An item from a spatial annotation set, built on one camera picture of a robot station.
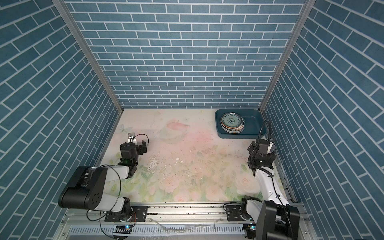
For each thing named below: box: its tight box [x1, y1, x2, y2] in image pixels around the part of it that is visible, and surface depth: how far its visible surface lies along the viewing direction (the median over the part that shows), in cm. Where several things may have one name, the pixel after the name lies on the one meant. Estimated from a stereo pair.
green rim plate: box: [221, 124, 246, 134], surface depth 107 cm
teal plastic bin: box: [215, 108, 267, 139], surface depth 110 cm
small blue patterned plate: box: [221, 112, 242, 128], surface depth 110 cm
